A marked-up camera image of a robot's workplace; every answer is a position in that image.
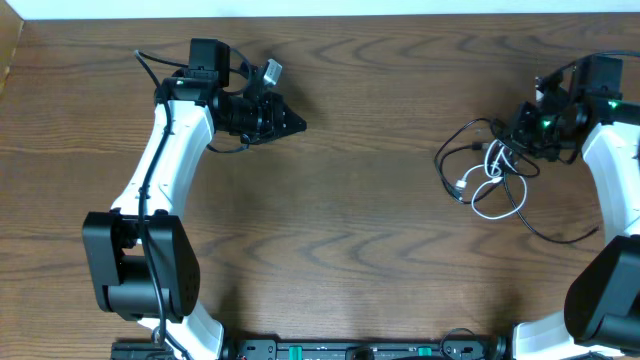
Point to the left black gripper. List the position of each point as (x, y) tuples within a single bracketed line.
[(273, 118)]

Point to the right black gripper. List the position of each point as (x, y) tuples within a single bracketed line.
[(524, 112)]

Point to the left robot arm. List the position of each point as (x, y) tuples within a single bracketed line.
[(142, 265)]

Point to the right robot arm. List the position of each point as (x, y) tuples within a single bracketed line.
[(580, 108)]

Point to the cardboard box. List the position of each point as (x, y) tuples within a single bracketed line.
[(11, 29)]

